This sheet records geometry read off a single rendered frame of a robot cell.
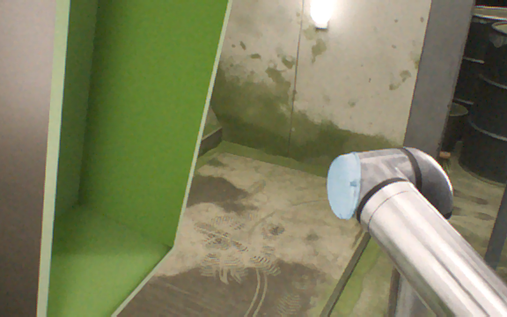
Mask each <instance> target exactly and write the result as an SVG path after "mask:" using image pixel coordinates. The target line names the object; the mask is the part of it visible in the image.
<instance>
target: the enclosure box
mask: <svg viewBox="0 0 507 317"><path fill-rule="evenodd" d="M231 5H232V0H0V317H116V316H117V315H118V314H119V313H120V310H121V309H122V308H123V307H124V306H125V305H127V303H128V302H129V301H130V300H131V299H132V298H133V297H134V296H135V295H136V294H137V293H138V292H139V291H140V290H141V289H142V288H143V286H144V285H145V284H146V283H147V282H148V281H149V280H150V278H151V276H152V275H153V274H154V273H155V272H156V271H157V269H158V268H159V267H160V266H161V265H163V264H164V263H165V261H166V260H167V259H168V258H169V257H170V256H171V255H172V253H173V252H174V251H175V250H176V248H177V244H178V240H179V236H180V230H181V226H182V219H183V214H184V210H185V206H186V203H187V196H188V192H189V189H190V184H191V180H192V176H193V173H194V169H195V162H196V158H197V154H198V151H199V146H200V142H201V140H202V132H203V128H204V124H205V121H206V116H207V113H208V109H209V103H210V98H211V94H212V91H213V83H214V79H215V75H216V72H217V65H218V60H219V56H220V53H221V49H222V46H223V42H224V35H225V30H226V27H227V23H228V19H229V16H230V11H231Z"/></svg>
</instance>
